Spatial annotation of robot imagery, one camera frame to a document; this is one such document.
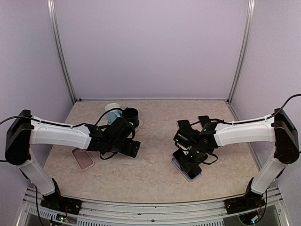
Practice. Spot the light blue mug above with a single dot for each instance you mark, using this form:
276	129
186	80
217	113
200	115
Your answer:
114	112

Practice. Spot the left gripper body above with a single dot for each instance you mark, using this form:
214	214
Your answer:
131	150

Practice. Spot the pink phone case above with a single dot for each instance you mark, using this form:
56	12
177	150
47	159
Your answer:
83	159

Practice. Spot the aluminium front rail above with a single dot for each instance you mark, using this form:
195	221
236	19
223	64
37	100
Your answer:
104	213

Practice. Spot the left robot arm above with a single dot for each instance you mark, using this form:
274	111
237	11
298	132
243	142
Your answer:
27	130

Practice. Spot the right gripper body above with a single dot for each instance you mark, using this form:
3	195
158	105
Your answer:
197	155

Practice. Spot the white phone case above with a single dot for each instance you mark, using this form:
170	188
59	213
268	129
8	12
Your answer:
184	127

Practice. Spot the aluminium frame post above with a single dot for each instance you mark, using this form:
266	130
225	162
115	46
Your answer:
243	50
59	48

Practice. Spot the silver-edged black smartphone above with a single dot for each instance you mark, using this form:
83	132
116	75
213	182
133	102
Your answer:
204	119

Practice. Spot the purple-edged black smartphone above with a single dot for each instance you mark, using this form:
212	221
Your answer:
189	170

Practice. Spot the left aluminium frame post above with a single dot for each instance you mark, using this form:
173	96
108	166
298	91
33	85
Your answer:
59	48

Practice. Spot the right aluminium frame post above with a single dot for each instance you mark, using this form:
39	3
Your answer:
243	50

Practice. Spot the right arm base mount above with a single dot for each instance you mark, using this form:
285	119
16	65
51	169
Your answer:
243	203

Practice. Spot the round grey swirl tray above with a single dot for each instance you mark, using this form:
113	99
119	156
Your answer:
139	124

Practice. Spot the dark green mug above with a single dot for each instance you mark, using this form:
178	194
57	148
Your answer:
131	115

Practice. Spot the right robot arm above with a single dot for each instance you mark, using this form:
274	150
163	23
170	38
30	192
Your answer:
275	128

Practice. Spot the lavender phone case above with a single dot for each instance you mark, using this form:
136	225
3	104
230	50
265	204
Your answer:
191	176

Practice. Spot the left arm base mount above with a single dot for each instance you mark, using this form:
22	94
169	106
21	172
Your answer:
62	204

